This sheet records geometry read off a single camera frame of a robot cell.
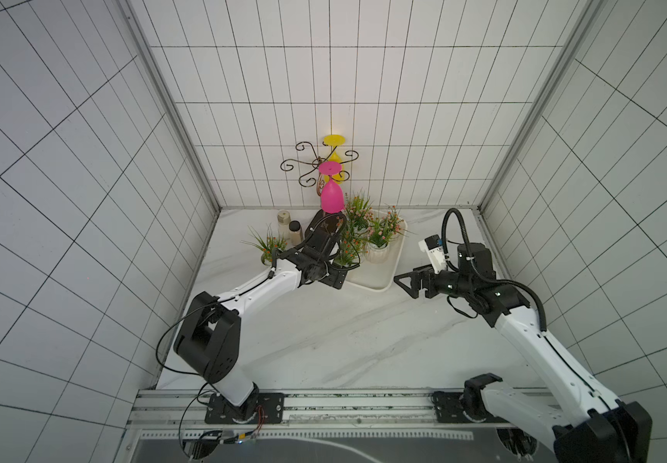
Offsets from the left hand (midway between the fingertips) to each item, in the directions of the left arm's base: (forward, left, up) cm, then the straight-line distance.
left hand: (325, 275), depth 87 cm
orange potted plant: (+9, +20, +2) cm, 22 cm away
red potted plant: (+9, -8, +1) cm, 12 cm away
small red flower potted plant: (+17, -21, +4) cm, 27 cm away
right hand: (-4, -23, +10) cm, 25 cm away
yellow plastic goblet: (+41, -3, +21) cm, 47 cm away
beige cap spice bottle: (+23, +17, -3) cm, 28 cm away
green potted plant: (+24, -11, +3) cm, 27 cm away
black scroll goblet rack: (+26, +4, +19) cm, 32 cm away
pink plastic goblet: (+24, -2, +10) cm, 26 cm away
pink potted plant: (+11, -18, -6) cm, 22 cm away
